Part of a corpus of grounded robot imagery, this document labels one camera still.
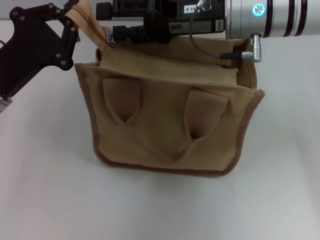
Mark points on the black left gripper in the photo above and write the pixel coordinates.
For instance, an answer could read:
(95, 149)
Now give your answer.
(30, 50)

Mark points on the khaki canvas food bag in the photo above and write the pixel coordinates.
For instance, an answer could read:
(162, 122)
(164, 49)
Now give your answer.
(160, 120)

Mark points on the silver zipper pull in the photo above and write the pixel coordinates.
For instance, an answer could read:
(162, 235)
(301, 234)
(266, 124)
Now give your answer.
(111, 41)

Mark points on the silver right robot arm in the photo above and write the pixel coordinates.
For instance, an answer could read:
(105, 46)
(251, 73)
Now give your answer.
(250, 22)

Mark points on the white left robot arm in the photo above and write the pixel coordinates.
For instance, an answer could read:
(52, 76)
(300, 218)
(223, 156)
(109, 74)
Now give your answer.
(3, 103)

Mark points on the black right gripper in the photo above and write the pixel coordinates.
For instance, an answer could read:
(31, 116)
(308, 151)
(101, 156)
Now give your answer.
(157, 22)

